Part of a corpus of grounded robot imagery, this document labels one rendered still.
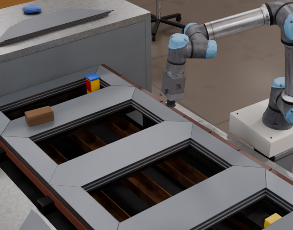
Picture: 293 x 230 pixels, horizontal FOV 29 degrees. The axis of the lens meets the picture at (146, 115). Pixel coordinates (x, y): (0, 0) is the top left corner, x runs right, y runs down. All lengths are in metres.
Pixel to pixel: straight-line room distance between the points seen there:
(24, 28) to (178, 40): 1.11
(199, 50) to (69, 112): 0.77
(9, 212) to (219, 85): 2.80
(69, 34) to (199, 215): 1.35
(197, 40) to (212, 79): 2.55
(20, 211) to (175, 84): 0.80
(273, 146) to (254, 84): 2.14
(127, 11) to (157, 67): 1.77
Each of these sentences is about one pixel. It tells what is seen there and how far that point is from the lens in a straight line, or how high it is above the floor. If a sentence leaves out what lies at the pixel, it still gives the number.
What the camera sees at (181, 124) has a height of 0.85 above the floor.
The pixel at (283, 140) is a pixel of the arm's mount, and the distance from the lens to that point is 2.73.
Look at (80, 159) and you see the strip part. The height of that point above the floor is 0.85.
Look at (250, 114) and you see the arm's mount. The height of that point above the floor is 0.78.
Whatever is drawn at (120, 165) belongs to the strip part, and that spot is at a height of 0.85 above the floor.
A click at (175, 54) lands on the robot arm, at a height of 1.26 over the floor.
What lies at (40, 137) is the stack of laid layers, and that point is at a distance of 2.61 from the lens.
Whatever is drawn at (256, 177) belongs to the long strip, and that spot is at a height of 0.85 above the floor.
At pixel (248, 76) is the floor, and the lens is 4.93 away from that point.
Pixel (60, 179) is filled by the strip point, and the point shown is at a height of 0.85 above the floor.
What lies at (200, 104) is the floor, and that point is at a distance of 4.47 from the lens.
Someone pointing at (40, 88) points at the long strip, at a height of 0.85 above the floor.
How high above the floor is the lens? 2.22
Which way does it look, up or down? 31 degrees down
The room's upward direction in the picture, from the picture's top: 1 degrees counter-clockwise
